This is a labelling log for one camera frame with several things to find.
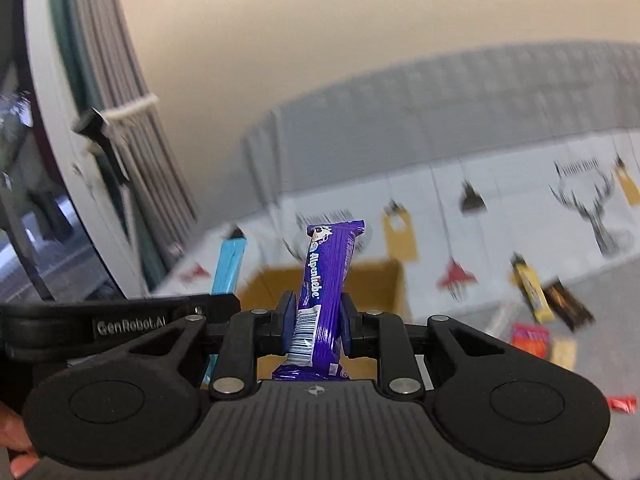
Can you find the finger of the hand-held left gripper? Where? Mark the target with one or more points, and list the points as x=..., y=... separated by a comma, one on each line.
x=220, y=304

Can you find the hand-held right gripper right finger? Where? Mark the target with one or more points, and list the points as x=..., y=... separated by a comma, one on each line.
x=350, y=327

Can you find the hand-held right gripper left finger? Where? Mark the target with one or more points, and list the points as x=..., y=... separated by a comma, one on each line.
x=286, y=317

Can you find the blue snack packet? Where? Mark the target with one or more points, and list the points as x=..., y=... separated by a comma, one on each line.
x=227, y=265

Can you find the cardboard box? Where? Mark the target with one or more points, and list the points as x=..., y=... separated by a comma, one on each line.
x=377, y=285

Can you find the purple candy roll packet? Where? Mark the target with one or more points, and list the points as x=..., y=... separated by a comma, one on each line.
x=322, y=280

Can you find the red snack packet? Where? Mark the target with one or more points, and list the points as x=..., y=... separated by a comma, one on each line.
x=529, y=337

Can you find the yellow snack packet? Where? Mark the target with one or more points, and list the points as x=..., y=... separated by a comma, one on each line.
x=532, y=292

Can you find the beige cracker packet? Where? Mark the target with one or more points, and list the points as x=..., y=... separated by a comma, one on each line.
x=563, y=352

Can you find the black snack bar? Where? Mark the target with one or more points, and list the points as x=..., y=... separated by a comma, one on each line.
x=570, y=306

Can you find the small red candy wrapper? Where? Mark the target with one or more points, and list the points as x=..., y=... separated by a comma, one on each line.
x=622, y=404

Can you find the person's left hand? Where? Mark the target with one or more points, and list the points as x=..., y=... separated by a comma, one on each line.
x=15, y=430

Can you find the black curtain hook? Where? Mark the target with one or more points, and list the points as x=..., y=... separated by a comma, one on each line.
x=102, y=137

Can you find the printed sofa cover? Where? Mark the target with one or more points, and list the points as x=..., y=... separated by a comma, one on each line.
x=450, y=150

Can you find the white curtain tieback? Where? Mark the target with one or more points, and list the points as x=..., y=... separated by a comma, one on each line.
x=130, y=109

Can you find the grey curtain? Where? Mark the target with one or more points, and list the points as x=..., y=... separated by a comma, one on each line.
x=125, y=60

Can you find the teal curtain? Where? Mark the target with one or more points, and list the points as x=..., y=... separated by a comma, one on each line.
x=67, y=35

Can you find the white window frame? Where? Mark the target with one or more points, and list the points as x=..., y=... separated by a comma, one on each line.
x=55, y=135

